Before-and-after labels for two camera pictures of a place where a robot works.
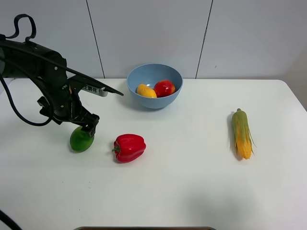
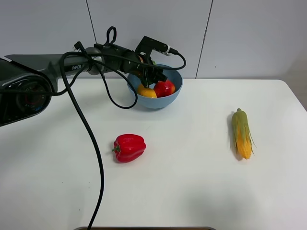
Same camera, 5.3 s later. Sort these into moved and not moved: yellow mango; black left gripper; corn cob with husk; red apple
Moved: black left gripper
Not moved: yellow mango; red apple; corn cob with husk
